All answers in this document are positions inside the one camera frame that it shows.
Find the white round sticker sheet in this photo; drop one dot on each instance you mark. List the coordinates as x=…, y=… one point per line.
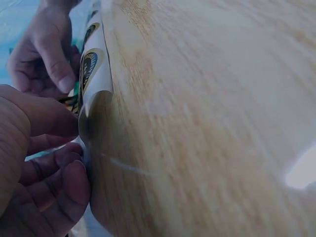
x=95, y=69

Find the person's left hand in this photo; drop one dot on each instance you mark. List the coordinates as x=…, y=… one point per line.
x=22, y=187

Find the person's right hand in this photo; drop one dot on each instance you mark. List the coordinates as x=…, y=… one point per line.
x=42, y=42

